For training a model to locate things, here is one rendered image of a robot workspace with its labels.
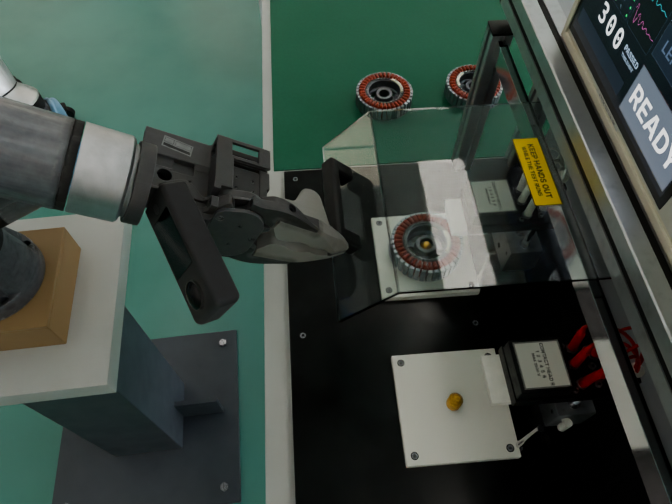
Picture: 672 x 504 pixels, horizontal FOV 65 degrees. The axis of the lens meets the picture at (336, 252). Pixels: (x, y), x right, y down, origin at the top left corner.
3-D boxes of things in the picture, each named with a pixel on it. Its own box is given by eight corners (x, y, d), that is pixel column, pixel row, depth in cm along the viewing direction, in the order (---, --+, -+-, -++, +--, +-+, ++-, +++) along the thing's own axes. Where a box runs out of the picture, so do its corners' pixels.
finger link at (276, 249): (342, 211, 57) (262, 188, 52) (347, 258, 53) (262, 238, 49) (328, 226, 59) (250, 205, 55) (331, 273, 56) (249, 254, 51)
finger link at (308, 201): (358, 194, 54) (275, 169, 50) (363, 243, 51) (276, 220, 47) (342, 211, 57) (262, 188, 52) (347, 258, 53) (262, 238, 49)
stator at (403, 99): (373, 130, 104) (374, 116, 101) (345, 95, 109) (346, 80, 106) (421, 111, 106) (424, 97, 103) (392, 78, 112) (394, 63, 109)
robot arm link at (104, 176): (73, 174, 38) (59, 232, 44) (138, 191, 40) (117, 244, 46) (91, 102, 42) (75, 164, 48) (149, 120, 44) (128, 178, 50)
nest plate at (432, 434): (405, 468, 69) (406, 466, 68) (390, 358, 77) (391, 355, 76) (519, 458, 70) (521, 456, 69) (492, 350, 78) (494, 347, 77)
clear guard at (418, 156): (337, 322, 54) (337, 296, 49) (322, 148, 67) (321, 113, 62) (646, 300, 56) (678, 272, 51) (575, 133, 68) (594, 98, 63)
